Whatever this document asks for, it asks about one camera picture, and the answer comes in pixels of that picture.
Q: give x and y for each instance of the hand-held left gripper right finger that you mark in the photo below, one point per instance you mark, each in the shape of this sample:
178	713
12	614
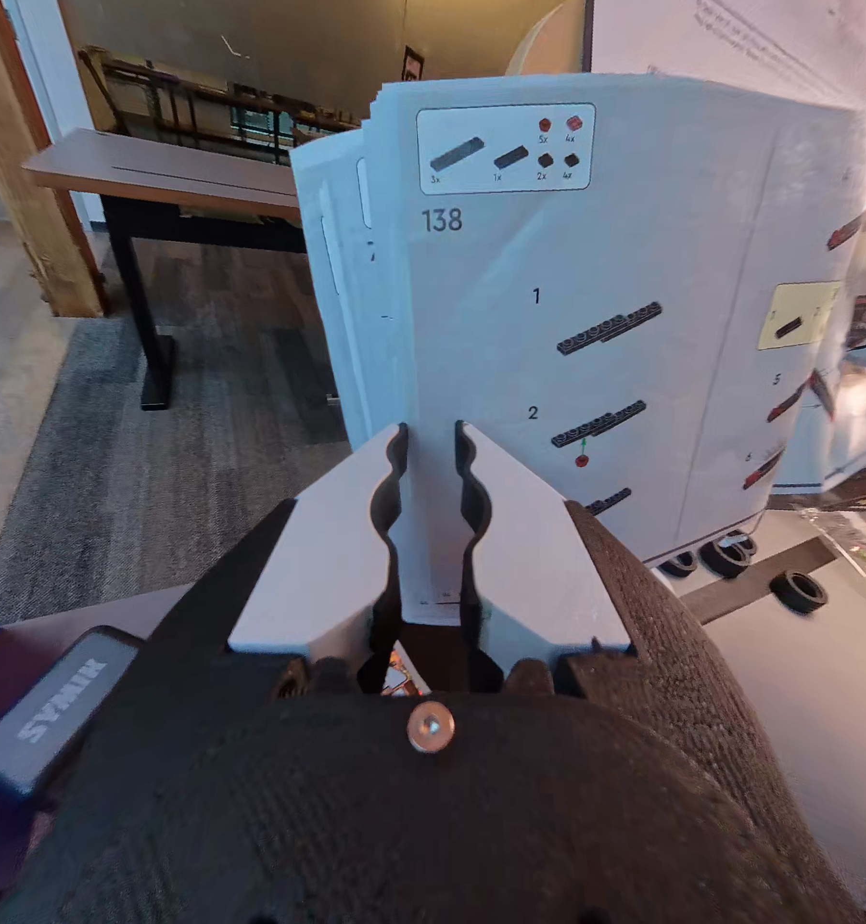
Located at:
541	570

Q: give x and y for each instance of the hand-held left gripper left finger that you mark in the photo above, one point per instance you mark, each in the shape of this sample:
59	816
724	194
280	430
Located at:
317	570

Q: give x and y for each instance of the black lego tyre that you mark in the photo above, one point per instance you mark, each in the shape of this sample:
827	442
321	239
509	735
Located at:
723	559
678	563
747	541
799	592

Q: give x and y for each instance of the clear plastic bag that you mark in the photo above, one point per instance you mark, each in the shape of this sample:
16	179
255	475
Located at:
851	548

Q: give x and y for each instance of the brown desk black legs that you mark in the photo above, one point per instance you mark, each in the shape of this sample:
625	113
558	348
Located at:
151	173

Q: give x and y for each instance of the metal storage rack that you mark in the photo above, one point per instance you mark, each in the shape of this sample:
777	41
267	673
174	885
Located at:
209	101

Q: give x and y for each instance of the wooden post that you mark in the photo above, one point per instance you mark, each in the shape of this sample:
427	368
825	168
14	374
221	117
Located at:
21	180

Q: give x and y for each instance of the small dark wall picture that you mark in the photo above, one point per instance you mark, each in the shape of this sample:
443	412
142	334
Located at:
413	63

